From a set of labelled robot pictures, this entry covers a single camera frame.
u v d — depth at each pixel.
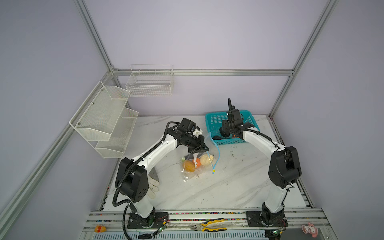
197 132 0.78
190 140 0.69
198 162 0.86
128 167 0.45
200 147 0.72
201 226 0.72
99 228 0.70
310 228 0.69
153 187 0.82
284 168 0.49
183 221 0.75
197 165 0.84
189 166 0.87
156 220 0.73
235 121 0.72
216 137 1.01
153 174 0.86
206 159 0.80
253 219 0.73
